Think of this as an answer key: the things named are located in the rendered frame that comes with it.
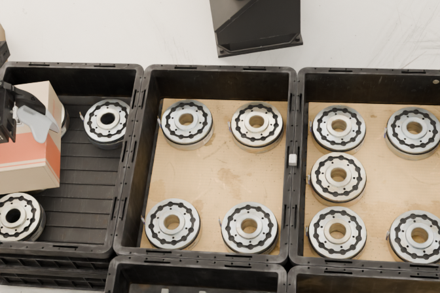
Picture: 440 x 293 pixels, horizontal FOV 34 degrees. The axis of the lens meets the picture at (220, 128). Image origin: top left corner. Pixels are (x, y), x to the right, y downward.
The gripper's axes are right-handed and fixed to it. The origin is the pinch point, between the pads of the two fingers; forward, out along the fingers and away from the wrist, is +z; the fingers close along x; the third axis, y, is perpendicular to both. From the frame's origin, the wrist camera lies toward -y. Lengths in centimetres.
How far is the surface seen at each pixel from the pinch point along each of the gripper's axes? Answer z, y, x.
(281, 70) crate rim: 17, -17, 45
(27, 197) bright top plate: 23.5, -0.2, -6.0
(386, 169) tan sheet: 27, 2, 63
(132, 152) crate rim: 16.7, -3.3, 15.9
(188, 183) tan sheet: 26.8, -0.7, 24.7
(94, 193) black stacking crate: 26.9, -1.0, 6.3
